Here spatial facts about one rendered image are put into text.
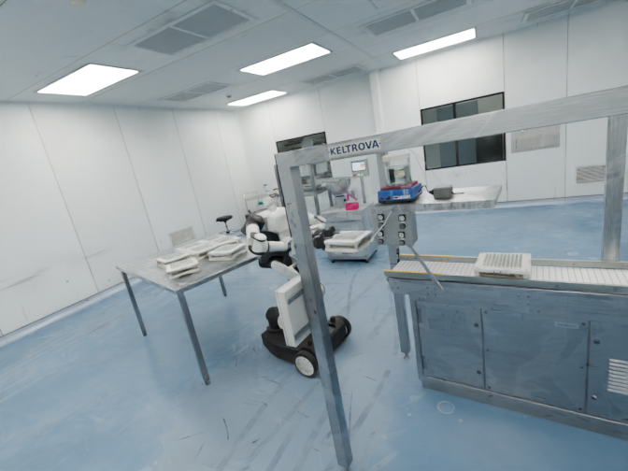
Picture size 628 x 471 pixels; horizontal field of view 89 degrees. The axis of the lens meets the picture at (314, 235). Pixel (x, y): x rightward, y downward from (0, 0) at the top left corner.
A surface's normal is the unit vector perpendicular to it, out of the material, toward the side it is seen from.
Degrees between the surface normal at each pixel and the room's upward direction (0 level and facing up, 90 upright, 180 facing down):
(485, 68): 90
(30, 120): 90
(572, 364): 90
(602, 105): 90
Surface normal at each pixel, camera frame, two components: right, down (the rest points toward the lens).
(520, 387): -0.55, 0.30
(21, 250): 0.88, -0.04
